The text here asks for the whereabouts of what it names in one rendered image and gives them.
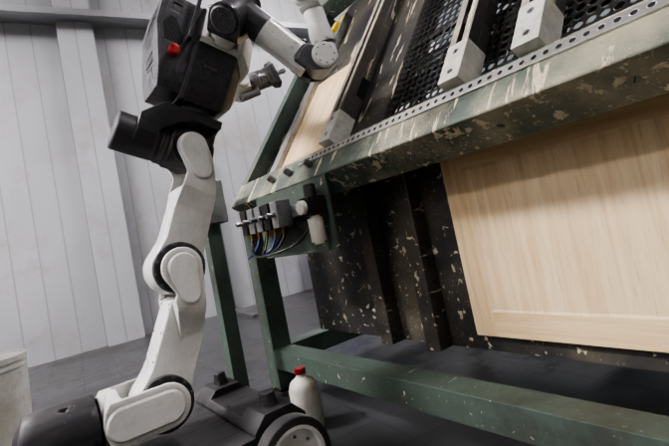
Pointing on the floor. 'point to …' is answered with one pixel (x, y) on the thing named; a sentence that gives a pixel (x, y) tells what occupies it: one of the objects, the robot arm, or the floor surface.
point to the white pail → (13, 393)
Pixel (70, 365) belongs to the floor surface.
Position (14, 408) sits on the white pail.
